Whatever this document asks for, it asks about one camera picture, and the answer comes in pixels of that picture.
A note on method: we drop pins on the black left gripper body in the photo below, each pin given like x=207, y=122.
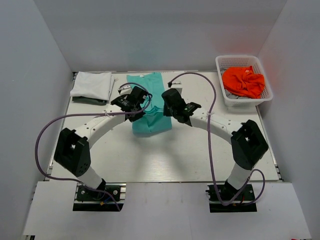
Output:
x=137, y=116

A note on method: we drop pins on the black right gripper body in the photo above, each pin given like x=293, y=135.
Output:
x=169, y=112

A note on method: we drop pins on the teal t shirt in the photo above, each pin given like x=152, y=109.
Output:
x=153, y=121

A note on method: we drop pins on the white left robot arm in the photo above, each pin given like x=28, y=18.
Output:
x=73, y=147

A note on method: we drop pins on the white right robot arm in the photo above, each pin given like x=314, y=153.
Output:
x=247, y=141

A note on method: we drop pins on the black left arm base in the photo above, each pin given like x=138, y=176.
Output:
x=86, y=200

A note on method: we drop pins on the folded white t shirt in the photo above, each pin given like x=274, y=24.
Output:
x=93, y=85

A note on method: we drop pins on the folded dark green t shirt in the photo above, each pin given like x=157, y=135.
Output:
x=89, y=101

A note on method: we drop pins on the grey t shirt in basket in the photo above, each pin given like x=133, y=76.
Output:
x=232, y=96

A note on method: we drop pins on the orange t shirt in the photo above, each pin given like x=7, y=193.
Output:
x=244, y=82

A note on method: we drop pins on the white plastic basket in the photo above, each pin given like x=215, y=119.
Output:
x=224, y=62

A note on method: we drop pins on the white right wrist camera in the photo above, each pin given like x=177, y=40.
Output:
x=177, y=84

